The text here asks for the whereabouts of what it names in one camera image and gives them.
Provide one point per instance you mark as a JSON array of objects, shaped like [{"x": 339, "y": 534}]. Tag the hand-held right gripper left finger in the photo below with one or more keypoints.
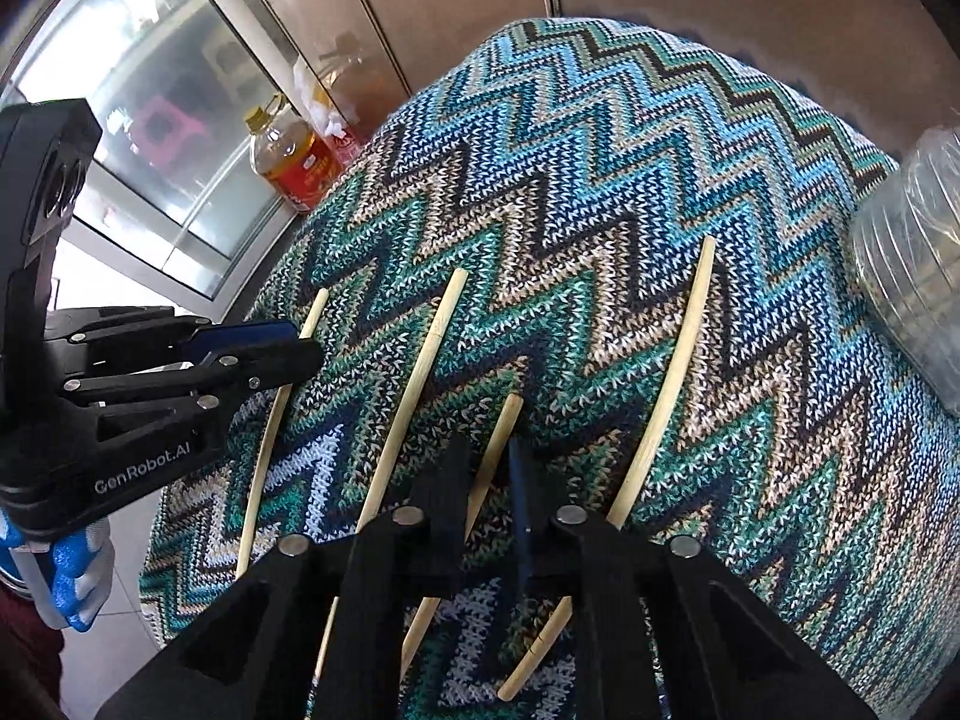
[{"x": 450, "y": 495}]

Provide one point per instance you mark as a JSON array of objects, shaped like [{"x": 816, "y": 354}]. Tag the person's left hand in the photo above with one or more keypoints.
[{"x": 67, "y": 570}]

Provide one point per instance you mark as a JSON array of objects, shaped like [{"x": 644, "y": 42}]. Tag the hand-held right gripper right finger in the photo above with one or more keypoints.
[{"x": 525, "y": 502}]

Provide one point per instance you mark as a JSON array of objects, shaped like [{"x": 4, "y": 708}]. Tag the sliding glass door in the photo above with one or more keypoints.
[{"x": 150, "y": 202}]

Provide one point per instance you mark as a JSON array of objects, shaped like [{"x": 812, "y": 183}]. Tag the large cooking oil bottle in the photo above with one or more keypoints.
[{"x": 300, "y": 165}]

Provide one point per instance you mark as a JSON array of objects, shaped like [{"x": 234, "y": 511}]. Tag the pink plastic stool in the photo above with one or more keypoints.
[{"x": 165, "y": 127}]

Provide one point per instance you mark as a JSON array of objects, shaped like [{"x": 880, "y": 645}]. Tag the person's left forearm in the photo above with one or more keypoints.
[{"x": 26, "y": 637}]

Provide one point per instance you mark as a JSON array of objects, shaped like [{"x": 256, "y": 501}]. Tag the bamboo chopstick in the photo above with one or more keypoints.
[
  {"x": 420, "y": 375},
  {"x": 675, "y": 375},
  {"x": 499, "y": 442},
  {"x": 262, "y": 480}
]

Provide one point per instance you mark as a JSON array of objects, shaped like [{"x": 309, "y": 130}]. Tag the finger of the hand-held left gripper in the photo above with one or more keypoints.
[
  {"x": 285, "y": 360},
  {"x": 247, "y": 331}
]

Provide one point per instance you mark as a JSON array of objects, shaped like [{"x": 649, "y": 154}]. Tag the zigzag knitted blanket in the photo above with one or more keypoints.
[{"x": 600, "y": 202}]

